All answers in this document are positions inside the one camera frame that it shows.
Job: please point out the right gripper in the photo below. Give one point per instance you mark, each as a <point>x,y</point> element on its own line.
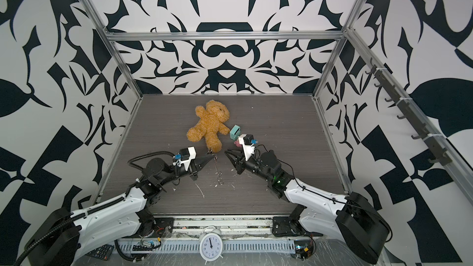
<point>241,165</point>

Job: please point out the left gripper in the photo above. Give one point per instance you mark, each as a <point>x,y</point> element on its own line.
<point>192,167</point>

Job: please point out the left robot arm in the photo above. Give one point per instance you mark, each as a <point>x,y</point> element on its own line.
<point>65,236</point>

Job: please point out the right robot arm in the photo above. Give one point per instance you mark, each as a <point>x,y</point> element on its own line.
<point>348,218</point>

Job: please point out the teal toy block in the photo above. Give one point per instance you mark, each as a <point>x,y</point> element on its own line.
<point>235,132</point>

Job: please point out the brown teddy bear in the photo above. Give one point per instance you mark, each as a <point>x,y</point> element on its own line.
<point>212,119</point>

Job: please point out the white alarm clock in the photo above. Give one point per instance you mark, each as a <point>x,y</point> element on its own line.
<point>211,244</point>

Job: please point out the small circuit board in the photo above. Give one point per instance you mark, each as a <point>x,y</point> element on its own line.
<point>147,245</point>

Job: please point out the green electronics module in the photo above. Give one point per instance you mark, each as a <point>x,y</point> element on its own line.
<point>304,251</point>

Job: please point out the black remote control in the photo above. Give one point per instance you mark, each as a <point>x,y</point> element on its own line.
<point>102,253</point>

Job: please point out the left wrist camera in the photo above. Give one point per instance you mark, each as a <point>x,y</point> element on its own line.
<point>184,158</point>

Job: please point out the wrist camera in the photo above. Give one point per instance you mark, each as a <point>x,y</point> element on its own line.
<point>184,158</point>
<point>248,143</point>

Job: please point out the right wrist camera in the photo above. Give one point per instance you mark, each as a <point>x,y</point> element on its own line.
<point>248,143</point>

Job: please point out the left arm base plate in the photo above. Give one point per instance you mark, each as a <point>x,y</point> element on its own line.
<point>160,227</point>

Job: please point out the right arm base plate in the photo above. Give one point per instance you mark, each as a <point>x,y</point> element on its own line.
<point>286,226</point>

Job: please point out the white cable duct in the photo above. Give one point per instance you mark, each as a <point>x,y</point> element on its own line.
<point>227,246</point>

